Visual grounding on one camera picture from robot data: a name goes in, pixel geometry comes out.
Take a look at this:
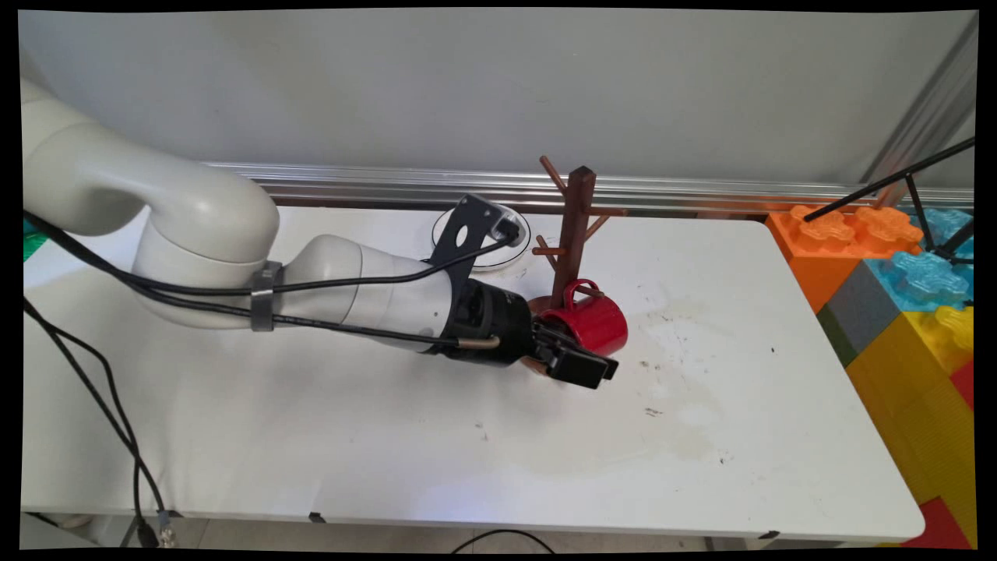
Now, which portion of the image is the large yellow toy block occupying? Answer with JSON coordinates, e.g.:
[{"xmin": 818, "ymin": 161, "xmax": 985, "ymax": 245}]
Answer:
[{"xmin": 845, "ymin": 305, "xmax": 977, "ymax": 546}]

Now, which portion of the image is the red enamel mug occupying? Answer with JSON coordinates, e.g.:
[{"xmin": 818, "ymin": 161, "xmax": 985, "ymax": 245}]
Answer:
[{"xmin": 537, "ymin": 279, "xmax": 629, "ymax": 358}]

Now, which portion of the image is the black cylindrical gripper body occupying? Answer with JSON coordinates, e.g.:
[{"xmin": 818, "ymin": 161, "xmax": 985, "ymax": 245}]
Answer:
[{"xmin": 435, "ymin": 279, "xmax": 563, "ymax": 369}]

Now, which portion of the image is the slanted aluminium post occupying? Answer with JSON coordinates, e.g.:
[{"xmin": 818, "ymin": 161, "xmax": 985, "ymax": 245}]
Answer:
[{"xmin": 861, "ymin": 16, "xmax": 978, "ymax": 188}]

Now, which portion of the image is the brown wooden mug tree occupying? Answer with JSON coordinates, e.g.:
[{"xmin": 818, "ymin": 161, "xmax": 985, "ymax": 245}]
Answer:
[{"xmin": 520, "ymin": 156, "xmax": 629, "ymax": 377}]

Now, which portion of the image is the black tripod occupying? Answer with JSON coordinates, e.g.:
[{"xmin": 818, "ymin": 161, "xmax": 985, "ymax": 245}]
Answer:
[{"xmin": 802, "ymin": 139, "xmax": 977, "ymax": 266}]

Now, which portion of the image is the orange toy block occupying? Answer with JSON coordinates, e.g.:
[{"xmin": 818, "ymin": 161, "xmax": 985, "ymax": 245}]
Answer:
[{"xmin": 766, "ymin": 205, "xmax": 925, "ymax": 314}]

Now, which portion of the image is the grey toy block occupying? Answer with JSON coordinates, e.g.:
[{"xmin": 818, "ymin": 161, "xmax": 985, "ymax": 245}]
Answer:
[{"xmin": 818, "ymin": 261, "xmax": 904, "ymax": 367}]

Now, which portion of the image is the long black cable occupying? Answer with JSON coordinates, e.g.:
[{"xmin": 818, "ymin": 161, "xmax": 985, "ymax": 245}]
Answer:
[{"xmin": 22, "ymin": 300, "xmax": 177, "ymax": 548}]

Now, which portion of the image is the black camera cable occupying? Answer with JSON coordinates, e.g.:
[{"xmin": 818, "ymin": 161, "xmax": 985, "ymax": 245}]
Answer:
[{"xmin": 22, "ymin": 209, "xmax": 519, "ymax": 300}]

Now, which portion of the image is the black cable loop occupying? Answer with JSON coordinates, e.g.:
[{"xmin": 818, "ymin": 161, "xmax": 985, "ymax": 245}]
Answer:
[{"xmin": 450, "ymin": 530, "xmax": 555, "ymax": 555}]

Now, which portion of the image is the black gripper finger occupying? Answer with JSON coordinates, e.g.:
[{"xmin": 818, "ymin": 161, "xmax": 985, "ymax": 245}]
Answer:
[
  {"xmin": 544, "ymin": 341, "xmax": 621, "ymax": 391},
  {"xmin": 536, "ymin": 319, "xmax": 582, "ymax": 351}
]

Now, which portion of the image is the black cable with metal plug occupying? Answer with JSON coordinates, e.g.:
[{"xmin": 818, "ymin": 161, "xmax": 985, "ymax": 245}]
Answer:
[{"xmin": 22, "ymin": 209, "xmax": 502, "ymax": 350}]

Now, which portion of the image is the white plate with black rim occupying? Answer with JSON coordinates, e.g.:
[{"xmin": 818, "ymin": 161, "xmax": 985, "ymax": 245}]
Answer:
[{"xmin": 431, "ymin": 204, "xmax": 534, "ymax": 272}]

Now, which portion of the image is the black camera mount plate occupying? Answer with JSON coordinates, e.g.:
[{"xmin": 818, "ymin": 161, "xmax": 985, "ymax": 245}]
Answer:
[{"xmin": 427, "ymin": 194, "xmax": 523, "ymax": 294}]

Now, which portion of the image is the grey cable clamp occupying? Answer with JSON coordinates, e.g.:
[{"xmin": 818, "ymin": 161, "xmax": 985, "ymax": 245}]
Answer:
[{"xmin": 250, "ymin": 261, "xmax": 284, "ymax": 333}]

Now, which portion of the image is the horizontal aluminium rail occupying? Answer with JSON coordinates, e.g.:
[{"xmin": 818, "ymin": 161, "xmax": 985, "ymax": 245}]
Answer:
[{"xmin": 204, "ymin": 161, "xmax": 974, "ymax": 217}]

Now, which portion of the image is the translucent blue toy block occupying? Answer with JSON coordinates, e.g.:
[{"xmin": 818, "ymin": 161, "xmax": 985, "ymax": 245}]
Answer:
[{"xmin": 865, "ymin": 209, "xmax": 974, "ymax": 312}]

